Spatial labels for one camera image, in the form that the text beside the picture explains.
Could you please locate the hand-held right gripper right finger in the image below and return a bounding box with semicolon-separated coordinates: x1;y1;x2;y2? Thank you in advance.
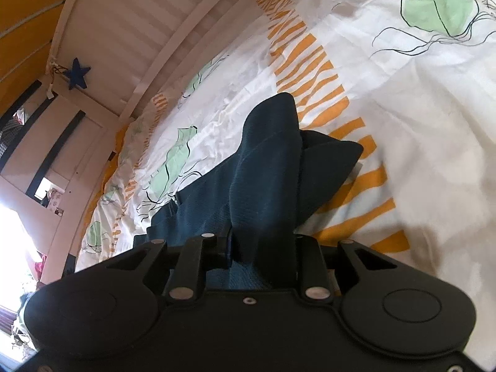
294;234;399;305

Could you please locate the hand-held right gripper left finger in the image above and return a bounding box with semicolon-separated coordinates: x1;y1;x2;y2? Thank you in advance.
104;232;235;305

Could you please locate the dark navy zip hoodie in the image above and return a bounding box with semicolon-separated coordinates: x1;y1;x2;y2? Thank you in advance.
145;92;365;291

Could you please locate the orange mattress cover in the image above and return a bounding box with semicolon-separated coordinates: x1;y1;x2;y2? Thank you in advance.
79;122;130;249

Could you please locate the white printed bed sheet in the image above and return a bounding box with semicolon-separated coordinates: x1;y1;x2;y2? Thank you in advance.
73;0;496;330

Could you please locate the blue star decoration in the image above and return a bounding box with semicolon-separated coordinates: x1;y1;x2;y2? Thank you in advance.
63;57;93;91

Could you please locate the white wooden bed frame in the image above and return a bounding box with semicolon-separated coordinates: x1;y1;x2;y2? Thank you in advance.
48;0;295;121

